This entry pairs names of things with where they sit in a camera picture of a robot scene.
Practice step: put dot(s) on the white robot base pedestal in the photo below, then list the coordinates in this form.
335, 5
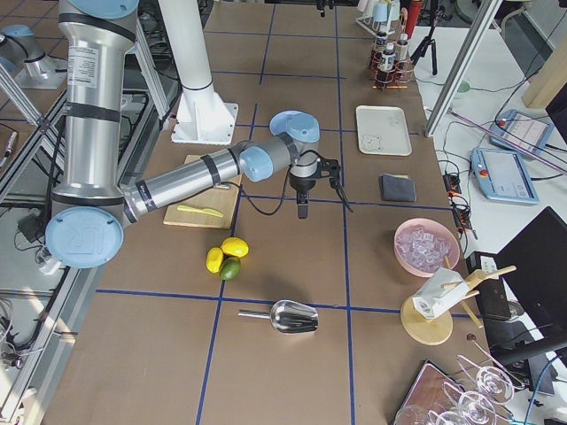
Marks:
202, 116

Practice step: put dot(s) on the steel ice scoop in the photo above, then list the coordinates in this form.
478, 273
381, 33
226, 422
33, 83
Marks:
288, 317

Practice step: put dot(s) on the white bear tray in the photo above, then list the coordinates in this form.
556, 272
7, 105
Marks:
382, 130

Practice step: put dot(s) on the yellow lemon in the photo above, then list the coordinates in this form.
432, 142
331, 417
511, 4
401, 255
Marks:
214, 259
235, 246

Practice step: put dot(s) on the pink ice bowl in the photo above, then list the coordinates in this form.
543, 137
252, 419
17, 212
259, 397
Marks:
423, 246

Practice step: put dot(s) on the yellow lemon rear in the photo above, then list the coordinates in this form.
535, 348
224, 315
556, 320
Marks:
214, 259

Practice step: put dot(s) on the green lime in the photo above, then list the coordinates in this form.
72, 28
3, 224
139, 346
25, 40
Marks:
230, 268

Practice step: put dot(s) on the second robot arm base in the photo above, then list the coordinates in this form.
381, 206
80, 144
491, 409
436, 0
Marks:
27, 61

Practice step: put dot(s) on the black monitor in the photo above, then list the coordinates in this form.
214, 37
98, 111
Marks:
538, 252

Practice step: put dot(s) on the blue teach pendant near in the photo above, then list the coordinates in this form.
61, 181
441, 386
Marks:
502, 176

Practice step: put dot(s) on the wine glass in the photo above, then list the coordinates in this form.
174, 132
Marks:
473, 407
491, 381

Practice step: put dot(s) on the wooden cutting board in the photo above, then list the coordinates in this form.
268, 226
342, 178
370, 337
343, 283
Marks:
223, 200

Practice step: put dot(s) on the black tripod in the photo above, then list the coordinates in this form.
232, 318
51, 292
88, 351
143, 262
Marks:
437, 13

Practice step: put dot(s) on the copper wire bottle rack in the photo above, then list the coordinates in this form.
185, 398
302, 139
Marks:
390, 63

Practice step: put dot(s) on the white paper carton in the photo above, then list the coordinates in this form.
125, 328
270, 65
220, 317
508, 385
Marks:
441, 292

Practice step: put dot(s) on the yellow plastic knife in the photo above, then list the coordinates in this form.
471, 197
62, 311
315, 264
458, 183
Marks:
201, 210

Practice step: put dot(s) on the aluminium frame post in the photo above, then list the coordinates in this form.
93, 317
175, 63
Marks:
466, 53

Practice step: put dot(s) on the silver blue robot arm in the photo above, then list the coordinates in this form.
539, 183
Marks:
90, 208

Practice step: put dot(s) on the blue teach pendant far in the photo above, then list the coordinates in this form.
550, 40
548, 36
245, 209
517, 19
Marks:
523, 130

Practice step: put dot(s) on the yellow lemon front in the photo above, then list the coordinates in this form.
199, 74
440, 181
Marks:
235, 246

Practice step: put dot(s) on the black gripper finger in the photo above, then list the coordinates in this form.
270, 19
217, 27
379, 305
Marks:
341, 195
302, 204

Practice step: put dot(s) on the blue teach pendant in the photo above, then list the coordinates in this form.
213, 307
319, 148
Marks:
523, 130
502, 176

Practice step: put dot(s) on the grey yellow cloth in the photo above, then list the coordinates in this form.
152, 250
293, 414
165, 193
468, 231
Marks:
397, 189

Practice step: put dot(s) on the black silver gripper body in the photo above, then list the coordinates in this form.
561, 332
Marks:
300, 184

